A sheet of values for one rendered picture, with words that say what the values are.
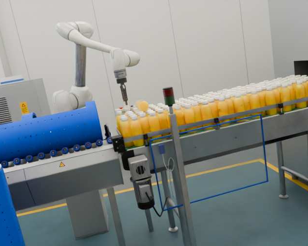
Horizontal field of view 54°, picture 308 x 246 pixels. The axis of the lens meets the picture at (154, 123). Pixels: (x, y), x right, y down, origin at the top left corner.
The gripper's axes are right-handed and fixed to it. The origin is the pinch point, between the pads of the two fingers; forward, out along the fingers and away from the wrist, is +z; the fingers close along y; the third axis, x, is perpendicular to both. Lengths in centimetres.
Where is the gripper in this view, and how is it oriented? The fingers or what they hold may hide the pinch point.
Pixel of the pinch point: (126, 105)
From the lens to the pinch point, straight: 227.0
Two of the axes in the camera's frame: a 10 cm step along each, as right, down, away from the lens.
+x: 9.6, -2.1, 1.9
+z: 1.7, 9.6, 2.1
